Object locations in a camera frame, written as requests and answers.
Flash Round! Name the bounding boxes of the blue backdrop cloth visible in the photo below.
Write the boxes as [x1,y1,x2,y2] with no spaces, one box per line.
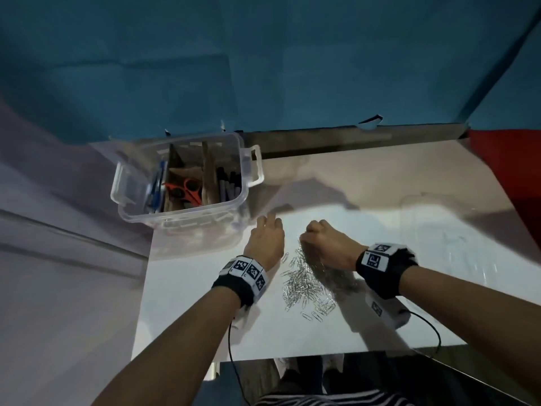
[0,0,541,147]

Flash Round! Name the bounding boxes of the pile of silver paper clips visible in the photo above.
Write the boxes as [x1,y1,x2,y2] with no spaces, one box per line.
[278,245,339,324]

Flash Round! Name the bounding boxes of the red object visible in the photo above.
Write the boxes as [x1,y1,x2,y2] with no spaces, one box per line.
[468,129,541,250]

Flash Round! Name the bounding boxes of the person's left forearm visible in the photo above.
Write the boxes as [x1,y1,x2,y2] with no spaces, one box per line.
[91,286,242,406]

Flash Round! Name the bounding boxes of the black camera cable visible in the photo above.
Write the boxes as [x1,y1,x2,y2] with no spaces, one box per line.
[227,319,250,406]
[401,310,442,360]

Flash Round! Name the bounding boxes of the person's right forearm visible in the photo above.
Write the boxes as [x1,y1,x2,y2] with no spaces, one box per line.
[399,266,541,385]

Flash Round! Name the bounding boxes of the person's right hand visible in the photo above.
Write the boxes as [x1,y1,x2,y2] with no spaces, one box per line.
[299,219,369,272]

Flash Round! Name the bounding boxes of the person's left hand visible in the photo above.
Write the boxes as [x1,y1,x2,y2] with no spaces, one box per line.
[243,214,286,272]

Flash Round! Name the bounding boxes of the clear plastic lid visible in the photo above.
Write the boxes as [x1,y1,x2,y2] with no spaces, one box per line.
[397,192,521,292]

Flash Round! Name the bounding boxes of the brown cardboard divider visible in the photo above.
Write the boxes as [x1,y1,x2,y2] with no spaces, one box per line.
[162,141,220,210]

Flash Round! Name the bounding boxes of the striped shirt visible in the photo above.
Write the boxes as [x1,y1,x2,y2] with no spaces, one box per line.
[253,389,417,406]

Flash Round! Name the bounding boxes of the clear plastic storage box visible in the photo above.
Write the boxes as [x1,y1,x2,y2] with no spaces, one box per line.
[109,131,265,229]

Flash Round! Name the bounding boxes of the pile of blue white pens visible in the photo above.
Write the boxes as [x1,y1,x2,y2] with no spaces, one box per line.
[144,158,168,214]

